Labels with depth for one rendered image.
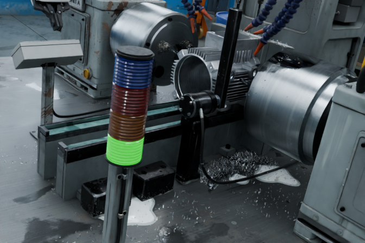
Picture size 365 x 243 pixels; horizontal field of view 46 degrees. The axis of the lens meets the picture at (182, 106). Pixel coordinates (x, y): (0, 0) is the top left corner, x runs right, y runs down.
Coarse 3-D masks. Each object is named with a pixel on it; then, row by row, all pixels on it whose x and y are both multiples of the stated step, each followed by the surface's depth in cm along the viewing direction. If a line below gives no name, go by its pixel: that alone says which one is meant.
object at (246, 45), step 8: (208, 32) 126; (216, 32) 128; (224, 32) 131; (208, 40) 126; (216, 40) 124; (240, 40) 122; (248, 40) 125; (256, 40) 127; (240, 48) 123; (248, 48) 126; (240, 56) 124; (248, 56) 127; (232, 64) 123
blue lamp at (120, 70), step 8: (120, 64) 65; (128, 64) 64; (136, 64) 64; (144, 64) 65; (152, 64) 66; (120, 72) 65; (128, 72) 64; (136, 72) 64; (144, 72) 65; (112, 80) 67; (120, 80) 65; (128, 80) 65; (136, 80) 65; (144, 80) 66; (136, 88) 65
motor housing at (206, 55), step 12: (192, 48) 121; (204, 48) 122; (216, 48) 124; (180, 60) 125; (192, 60) 128; (204, 60) 118; (216, 60) 120; (180, 72) 129; (192, 72) 132; (204, 72) 136; (216, 72) 118; (240, 72) 121; (180, 84) 129; (192, 84) 132; (204, 84) 136; (240, 84) 123; (180, 96) 128; (228, 96) 121; (240, 96) 125; (228, 108) 130
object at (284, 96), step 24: (264, 72) 103; (288, 72) 100; (312, 72) 98; (336, 72) 96; (264, 96) 101; (288, 96) 97; (312, 96) 94; (264, 120) 102; (288, 120) 97; (312, 120) 94; (288, 144) 99; (312, 144) 95
